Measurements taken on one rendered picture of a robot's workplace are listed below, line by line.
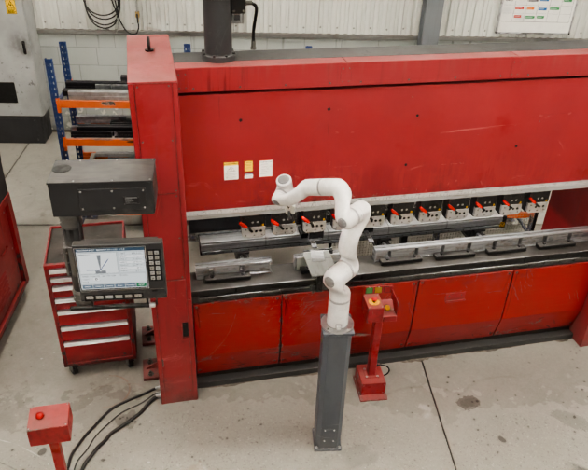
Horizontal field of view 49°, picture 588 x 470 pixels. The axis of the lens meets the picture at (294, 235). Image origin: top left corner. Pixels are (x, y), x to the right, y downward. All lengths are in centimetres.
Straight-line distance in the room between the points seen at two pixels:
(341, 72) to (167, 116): 101
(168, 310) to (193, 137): 111
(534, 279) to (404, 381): 121
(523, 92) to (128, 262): 258
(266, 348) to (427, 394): 120
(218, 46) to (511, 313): 296
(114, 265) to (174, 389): 142
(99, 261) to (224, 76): 119
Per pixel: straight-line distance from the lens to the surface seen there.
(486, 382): 509
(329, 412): 417
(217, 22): 366
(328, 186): 330
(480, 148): 437
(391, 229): 476
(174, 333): 428
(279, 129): 384
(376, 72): 386
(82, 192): 329
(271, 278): 431
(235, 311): 436
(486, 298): 498
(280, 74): 370
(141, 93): 346
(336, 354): 383
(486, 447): 467
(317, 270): 418
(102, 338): 477
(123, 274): 350
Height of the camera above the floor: 343
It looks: 33 degrees down
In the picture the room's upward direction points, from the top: 2 degrees clockwise
